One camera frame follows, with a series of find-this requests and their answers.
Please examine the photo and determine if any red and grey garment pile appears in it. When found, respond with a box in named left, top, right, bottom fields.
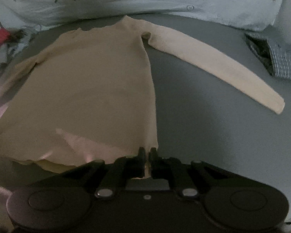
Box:
left=0, top=28, right=37, bottom=77

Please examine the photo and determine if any beige long-sleeve shirt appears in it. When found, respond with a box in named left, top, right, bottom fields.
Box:
left=0, top=16, right=285, bottom=173

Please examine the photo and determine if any white carrot-print storage bag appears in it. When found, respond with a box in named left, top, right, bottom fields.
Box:
left=0, top=0, right=283, bottom=30

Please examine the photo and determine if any grey checkered cloth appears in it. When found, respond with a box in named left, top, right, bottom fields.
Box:
left=244, top=26, right=291, bottom=81

